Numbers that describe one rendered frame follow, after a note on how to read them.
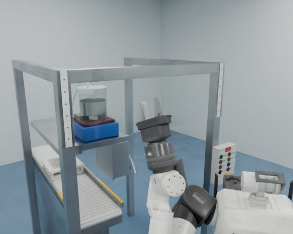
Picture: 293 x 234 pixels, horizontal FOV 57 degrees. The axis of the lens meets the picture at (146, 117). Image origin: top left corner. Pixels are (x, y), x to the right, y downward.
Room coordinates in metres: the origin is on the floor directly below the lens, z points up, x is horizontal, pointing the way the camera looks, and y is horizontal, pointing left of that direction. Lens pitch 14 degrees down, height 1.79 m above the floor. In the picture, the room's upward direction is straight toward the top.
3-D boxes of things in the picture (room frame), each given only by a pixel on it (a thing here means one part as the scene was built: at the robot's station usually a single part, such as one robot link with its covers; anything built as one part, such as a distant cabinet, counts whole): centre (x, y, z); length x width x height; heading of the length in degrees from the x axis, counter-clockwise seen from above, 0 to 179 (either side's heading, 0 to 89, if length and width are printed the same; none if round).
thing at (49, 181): (1.78, 0.73, 0.91); 1.32 x 0.02 x 0.03; 34
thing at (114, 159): (1.45, 0.20, 1.20); 0.22 x 0.11 x 0.20; 34
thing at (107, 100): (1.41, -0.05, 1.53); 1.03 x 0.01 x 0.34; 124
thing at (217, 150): (1.69, -0.52, 1.03); 0.17 x 0.06 x 0.26; 124
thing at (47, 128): (1.54, 0.42, 1.31); 0.62 x 0.38 x 0.04; 34
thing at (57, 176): (1.87, 0.63, 0.91); 0.24 x 0.24 x 0.02; 34
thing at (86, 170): (1.93, 0.51, 0.91); 1.32 x 0.02 x 0.03; 34
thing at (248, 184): (0.80, -0.37, 1.35); 0.10 x 0.07 x 0.09; 78
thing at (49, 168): (1.87, 0.63, 0.95); 0.25 x 0.24 x 0.02; 124
